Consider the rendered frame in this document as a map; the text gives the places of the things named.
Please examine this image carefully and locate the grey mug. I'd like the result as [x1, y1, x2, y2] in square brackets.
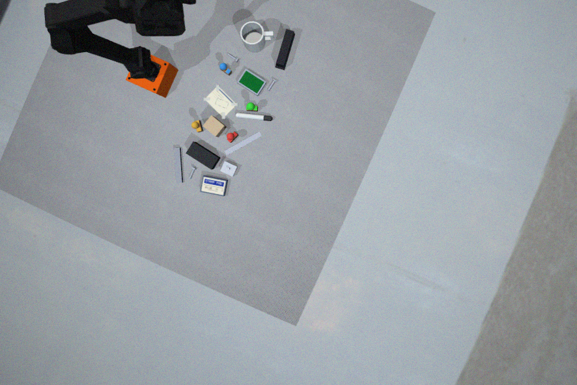
[241, 21, 274, 53]

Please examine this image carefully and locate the cream paper card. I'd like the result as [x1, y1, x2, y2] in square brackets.
[204, 85, 238, 119]

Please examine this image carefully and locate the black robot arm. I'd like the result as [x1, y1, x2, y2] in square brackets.
[44, 0, 161, 82]

